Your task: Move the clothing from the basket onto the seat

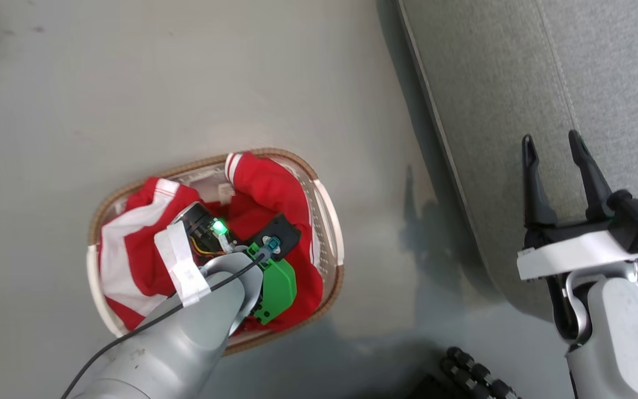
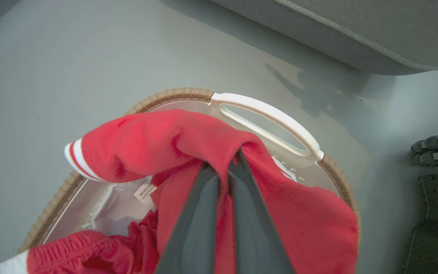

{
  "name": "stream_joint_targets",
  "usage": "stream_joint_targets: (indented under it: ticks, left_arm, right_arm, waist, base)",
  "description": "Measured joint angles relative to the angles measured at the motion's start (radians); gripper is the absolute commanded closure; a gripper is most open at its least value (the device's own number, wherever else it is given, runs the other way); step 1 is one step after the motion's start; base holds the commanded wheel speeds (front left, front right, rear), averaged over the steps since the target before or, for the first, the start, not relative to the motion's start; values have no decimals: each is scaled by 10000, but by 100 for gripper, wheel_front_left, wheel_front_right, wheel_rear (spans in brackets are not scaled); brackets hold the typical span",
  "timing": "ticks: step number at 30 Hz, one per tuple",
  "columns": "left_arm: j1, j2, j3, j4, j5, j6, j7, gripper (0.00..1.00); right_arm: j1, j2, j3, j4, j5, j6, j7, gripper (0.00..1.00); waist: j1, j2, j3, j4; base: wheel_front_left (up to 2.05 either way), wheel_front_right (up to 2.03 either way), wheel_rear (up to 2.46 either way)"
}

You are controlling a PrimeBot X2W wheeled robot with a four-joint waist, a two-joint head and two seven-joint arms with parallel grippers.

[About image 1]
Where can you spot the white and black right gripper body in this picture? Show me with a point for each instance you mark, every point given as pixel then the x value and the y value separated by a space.
pixel 574 252

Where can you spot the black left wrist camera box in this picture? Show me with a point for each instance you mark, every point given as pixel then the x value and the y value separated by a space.
pixel 284 231

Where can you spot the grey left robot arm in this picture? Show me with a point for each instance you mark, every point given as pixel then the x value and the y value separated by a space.
pixel 186 343

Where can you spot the red and white clothing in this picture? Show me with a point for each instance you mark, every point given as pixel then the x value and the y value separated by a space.
pixel 266 188

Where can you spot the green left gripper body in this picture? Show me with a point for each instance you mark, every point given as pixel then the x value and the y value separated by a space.
pixel 277 288

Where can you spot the white tape strip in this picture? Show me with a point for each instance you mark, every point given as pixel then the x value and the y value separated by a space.
pixel 183 266

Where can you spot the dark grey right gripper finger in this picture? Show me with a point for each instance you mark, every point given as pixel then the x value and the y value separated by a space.
pixel 596 188
pixel 535 205

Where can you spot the grey fabric sofa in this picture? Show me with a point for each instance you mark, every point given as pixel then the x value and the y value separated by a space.
pixel 507 100

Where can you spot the white basket with wicker rim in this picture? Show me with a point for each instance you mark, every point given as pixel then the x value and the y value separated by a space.
pixel 330 233

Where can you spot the white basket liner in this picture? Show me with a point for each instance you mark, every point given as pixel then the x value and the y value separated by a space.
pixel 205 185

